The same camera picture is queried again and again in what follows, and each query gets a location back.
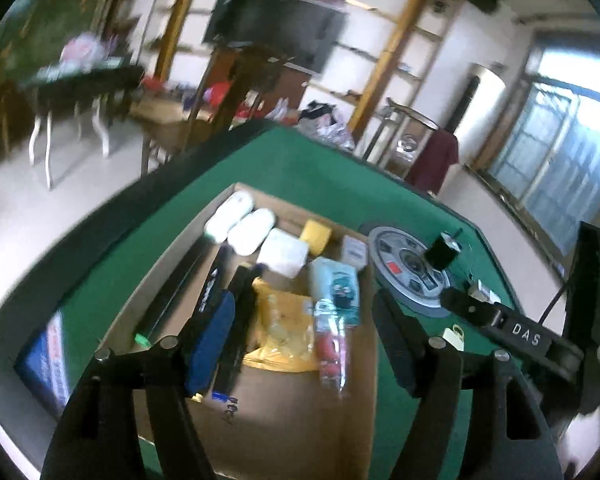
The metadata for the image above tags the black table with white legs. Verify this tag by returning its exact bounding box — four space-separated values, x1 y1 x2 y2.
17 62 145 191

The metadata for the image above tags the thin black cable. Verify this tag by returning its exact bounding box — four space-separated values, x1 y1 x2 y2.
540 280 573 326

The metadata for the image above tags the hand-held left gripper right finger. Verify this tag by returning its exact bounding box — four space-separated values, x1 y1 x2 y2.
372 290 566 480

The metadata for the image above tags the clear red-label packet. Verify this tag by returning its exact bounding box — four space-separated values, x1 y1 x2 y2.
312 300 351 401

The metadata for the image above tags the white plastic bag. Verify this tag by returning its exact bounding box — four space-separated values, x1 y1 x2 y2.
60 32 105 68

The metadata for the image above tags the floral wall painting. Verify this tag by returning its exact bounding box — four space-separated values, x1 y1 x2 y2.
0 0 115 91

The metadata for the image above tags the teal printed packet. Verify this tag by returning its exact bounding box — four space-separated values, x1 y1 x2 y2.
308 256 361 328

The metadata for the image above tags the round grey table control panel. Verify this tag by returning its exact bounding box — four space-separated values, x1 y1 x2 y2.
360 222 456 318

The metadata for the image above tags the white oval case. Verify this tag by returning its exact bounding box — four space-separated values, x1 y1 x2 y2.
228 210 275 257
204 191 255 241

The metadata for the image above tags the long black box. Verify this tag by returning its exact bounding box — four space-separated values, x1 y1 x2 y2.
140 247 215 341

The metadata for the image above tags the black flat television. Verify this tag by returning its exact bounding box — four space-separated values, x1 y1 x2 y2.
202 0 348 76

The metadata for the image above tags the yellow sponge block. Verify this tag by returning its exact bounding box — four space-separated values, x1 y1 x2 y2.
300 220 333 256

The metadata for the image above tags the yellow packet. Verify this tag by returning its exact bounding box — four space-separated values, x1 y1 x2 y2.
242 277 317 373

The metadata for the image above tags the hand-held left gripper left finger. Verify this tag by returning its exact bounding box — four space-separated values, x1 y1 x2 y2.
42 290 238 480

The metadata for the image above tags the small white labelled box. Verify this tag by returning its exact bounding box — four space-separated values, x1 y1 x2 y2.
341 235 369 267

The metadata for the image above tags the small silver white object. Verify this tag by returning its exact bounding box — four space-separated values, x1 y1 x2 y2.
467 280 501 306

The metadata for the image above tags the white standing air conditioner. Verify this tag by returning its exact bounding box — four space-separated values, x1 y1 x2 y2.
455 62 508 161

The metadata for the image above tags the blue red printed leaflet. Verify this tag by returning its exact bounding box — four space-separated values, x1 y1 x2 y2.
14 310 73 411

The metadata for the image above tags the black cylinder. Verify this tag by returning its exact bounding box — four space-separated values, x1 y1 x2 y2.
424 232 461 270

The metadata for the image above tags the black bar with white print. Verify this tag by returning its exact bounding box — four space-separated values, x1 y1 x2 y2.
190 245 233 321

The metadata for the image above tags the cardboard box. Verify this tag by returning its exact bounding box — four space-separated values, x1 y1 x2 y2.
94 182 381 480

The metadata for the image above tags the pile of plastic bags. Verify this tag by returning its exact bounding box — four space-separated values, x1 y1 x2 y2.
297 102 355 151

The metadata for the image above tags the red bag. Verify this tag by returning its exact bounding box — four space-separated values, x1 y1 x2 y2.
202 80 251 113

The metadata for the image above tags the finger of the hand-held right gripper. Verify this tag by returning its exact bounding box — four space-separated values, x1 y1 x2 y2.
439 286 557 362

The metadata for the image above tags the plain black bar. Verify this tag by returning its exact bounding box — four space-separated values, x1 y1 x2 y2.
212 265 263 396

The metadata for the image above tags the wooden wall shelving unit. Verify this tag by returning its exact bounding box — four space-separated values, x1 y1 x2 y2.
144 0 461 141

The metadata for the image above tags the maroon shirt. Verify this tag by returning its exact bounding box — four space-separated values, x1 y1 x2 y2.
405 130 461 196

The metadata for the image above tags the wooden chair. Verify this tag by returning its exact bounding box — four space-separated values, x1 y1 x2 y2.
140 45 291 176

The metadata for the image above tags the white power adapter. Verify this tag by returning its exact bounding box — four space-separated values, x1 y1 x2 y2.
256 227 309 280

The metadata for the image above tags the glass balcony door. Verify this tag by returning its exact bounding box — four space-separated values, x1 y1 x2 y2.
480 35 600 271

